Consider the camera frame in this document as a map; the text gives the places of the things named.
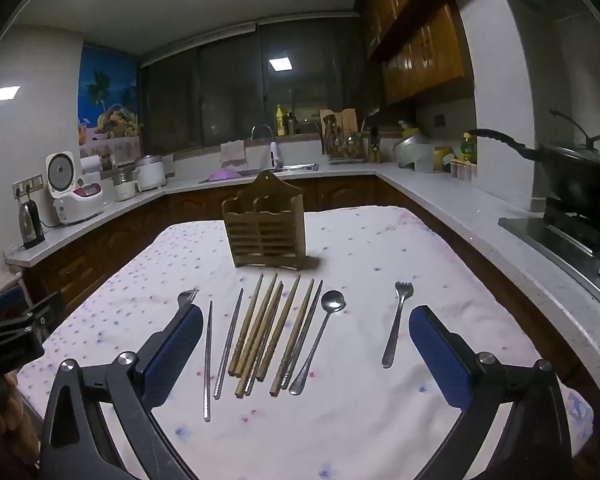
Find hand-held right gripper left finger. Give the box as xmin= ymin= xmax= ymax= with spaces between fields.
xmin=40 ymin=304 xmax=204 ymax=480

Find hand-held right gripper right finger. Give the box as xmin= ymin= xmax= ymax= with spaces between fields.
xmin=409 ymin=304 xmax=574 ymax=480

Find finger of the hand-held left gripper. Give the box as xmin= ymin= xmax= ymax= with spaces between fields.
xmin=26 ymin=291 xmax=64 ymax=343

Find metal spoon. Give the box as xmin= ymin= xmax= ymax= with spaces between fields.
xmin=288 ymin=290 xmax=347 ymax=395

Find wooden utensil holder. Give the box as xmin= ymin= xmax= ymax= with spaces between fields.
xmin=222 ymin=170 xmax=306 ymax=268

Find wooden lower cabinets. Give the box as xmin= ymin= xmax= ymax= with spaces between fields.
xmin=22 ymin=176 xmax=600 ymax=426

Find wooden cabinets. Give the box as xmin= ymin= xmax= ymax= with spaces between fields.
xmin=22 ymin=176 xmax=600 ymax=426
xmin=362 ymin=0 xmax=476 ymax=107

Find white cooker with pink panel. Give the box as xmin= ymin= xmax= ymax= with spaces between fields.
xmin=54 ymin=172 xmax=106 ymax=226

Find dotted white tablecloth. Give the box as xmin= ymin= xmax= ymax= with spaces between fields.
xmin=17 ymin=205 xmax=595 ymax=480

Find white rice cooker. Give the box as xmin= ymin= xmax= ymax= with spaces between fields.
xmin=45 ymin=152 xmax=77 ymax=227

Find white countertop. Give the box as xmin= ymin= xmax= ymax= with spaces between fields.
xmin=5 ymin=161 xmax=600 ymax=377

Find glass blender jug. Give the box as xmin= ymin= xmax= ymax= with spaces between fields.
xmin=112 ymin=168 xmax=139 ymax=203

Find gas stove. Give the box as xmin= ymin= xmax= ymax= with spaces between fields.
xmin=498 ymin=199 xmax=600 ymax=307

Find white electric pot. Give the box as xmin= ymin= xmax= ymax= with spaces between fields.
xmin=133 ymin=155 xmax=167 ymax=192

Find translucent plastic cup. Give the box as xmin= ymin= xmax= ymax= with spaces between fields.
xmin=413 ymin=145 xmax=436 ymax=174

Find metal bowl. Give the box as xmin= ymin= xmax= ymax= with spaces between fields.
xmin=392 ymin=129 xmax=427 ymax=169

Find cooking oil bottle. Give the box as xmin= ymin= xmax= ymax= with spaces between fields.
xmin=460 ymin=132 xmax=479 ymax=164

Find hanging dish cloth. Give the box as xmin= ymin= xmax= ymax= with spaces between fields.
xmin=219 ymin=140 xmax=246 ymax=165

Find steel sink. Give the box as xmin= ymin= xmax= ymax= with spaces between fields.
xmin=198 ymin=162 xmax=320 ymax=184

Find black wok with lid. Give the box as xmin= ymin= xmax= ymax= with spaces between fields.
xmin=467 ymin=109 xmax=600 ymax=217

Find countertop utensil rack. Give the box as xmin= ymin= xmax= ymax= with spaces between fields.
xmin=324 ymin=129 xmax=369 ymax=164

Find wooden knife and utensil rack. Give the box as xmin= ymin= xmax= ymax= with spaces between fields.
xmin=319 ymin=108 xmax=357 ymax=156

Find dark kitchen window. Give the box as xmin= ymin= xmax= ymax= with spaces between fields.
xmin=139 ymin=19 xmax=386 ymax=152

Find wooden upper cabinets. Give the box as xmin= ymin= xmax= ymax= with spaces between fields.
xmin=362 ymin=0 xmax=476 ymax=107

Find wall power strip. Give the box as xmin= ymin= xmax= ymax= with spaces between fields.
xmin=12 ymin=174 xmax=45 ymax=197

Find tropical fruit wall poster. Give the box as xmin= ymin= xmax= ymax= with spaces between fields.
xmin=78 ymin=47 xmax=142 ymax=159

